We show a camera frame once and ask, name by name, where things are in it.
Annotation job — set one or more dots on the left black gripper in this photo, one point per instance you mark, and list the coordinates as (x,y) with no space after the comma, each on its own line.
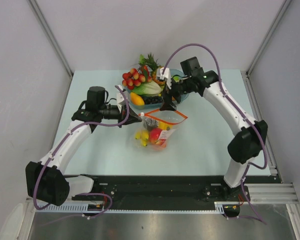
(132,118)

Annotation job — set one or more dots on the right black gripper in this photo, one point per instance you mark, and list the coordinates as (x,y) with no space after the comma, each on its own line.
(168,105)

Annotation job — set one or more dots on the dark purple mangosteen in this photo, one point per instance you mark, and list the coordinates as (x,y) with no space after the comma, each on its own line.
(150,123)

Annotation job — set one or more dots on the yellow banana bunch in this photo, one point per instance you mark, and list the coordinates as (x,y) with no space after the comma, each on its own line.
(143,136)

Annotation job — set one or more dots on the yellow bell pepper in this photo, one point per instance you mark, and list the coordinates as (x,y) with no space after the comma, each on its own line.
(164,126)

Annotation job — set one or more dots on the clear zip top bag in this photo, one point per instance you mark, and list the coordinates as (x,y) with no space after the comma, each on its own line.
(174,118)

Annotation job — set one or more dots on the red apple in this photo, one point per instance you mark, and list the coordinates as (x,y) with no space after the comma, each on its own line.
(154,135)

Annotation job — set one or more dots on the orange fruit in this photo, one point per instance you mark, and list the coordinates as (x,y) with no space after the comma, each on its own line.
(161,144)

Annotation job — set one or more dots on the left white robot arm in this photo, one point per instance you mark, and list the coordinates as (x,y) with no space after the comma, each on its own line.
(45,179)

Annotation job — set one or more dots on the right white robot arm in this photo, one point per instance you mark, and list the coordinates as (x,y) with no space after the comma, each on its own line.
(249,134)

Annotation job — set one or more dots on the dark blue grape bunch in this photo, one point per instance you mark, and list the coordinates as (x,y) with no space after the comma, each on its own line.
(148,100)

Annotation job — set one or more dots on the yellow mango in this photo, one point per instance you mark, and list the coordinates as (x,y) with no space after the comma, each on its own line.
(136,99)

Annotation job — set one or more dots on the teal plastic fruit tray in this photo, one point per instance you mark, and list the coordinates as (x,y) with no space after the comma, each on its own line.
(149,106)

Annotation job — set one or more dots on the red strawberry cluster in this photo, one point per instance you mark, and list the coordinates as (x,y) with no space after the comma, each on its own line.
(133,78)

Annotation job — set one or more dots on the small pineapple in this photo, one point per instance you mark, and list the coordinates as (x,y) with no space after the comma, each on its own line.
(152,64)

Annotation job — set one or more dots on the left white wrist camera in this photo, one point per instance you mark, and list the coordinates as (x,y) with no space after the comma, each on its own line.
(121,97)

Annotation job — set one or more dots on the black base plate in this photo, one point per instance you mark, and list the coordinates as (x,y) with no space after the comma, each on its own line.
(163,193)

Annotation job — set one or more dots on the right aluminium frame post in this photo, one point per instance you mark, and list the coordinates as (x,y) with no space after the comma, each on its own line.
(269,34)

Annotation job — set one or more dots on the aluminium frame post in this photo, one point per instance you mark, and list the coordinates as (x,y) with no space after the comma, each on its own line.
(35,7)
(269,34)

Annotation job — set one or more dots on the aluminium front rail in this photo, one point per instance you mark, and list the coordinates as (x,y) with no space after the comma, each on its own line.
(272,192)

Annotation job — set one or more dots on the left aluminium frame post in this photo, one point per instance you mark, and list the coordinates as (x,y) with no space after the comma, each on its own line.
(35,7)

